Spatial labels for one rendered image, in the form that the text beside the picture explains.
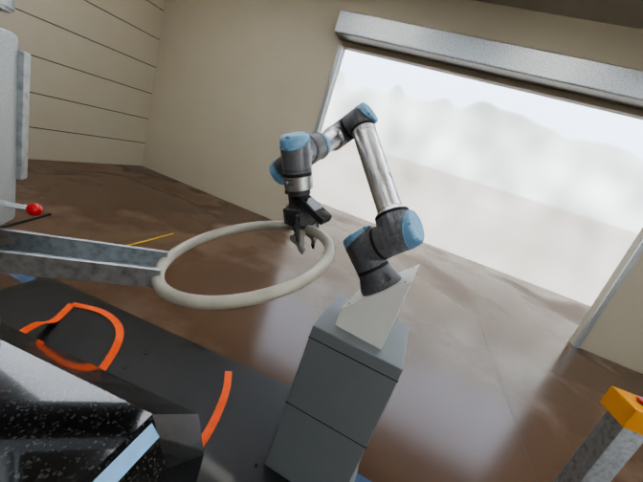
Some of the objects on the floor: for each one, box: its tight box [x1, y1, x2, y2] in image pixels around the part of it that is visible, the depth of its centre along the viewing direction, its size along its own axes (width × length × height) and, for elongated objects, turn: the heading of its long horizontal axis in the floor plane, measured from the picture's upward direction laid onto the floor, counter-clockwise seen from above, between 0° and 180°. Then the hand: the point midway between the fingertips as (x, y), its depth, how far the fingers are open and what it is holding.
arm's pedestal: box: [255, 295, 409, 482], centre depth 154 cm, size 50×50×85 cm
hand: (308, 248), depth 103 cm, fingers closed on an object, 4 cm apart
